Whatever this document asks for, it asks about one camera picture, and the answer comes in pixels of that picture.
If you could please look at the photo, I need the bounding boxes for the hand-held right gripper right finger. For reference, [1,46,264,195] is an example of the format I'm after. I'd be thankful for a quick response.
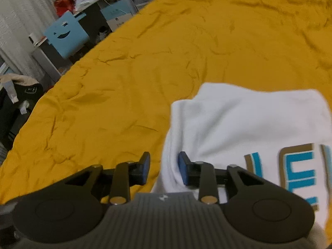
[178,151,263,204]

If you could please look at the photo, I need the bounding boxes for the blue and white drawer cabinet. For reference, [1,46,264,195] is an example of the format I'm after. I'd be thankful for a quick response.
[100,0,138,31]

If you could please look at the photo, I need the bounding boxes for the blue smiley face chair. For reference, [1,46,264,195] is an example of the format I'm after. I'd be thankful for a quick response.
[43,11,90,59]

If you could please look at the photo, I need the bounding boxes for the red bag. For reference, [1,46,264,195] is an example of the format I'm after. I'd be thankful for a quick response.
[54,0,78,16]

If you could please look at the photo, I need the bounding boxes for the white plastic bag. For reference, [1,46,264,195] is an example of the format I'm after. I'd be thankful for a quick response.
[75,0,97,9]

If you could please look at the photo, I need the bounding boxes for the white curtain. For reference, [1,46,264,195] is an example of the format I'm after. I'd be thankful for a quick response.
[0,0,63,79]

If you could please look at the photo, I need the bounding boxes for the cluttered desk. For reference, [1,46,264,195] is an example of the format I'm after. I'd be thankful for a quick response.
[31,0,137,83]

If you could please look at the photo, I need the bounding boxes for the yellow bedspread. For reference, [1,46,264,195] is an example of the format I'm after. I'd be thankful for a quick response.
[0,0,332,206]

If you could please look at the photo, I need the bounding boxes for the white printed sweatshirt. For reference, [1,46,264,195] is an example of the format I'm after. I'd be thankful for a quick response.
[151,82,332,239]

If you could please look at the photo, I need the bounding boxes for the white shoes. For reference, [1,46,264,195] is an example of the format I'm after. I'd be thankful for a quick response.
[98,26,112,40]

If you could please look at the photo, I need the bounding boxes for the dark jacket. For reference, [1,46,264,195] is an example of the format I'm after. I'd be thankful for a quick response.
[0,74,45,151]

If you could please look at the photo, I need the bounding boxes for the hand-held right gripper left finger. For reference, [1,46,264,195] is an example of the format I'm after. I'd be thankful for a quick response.
[63,151,151,205]

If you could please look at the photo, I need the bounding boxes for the small white desk device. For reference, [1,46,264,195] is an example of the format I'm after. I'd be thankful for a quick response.
[28,32,40,48]

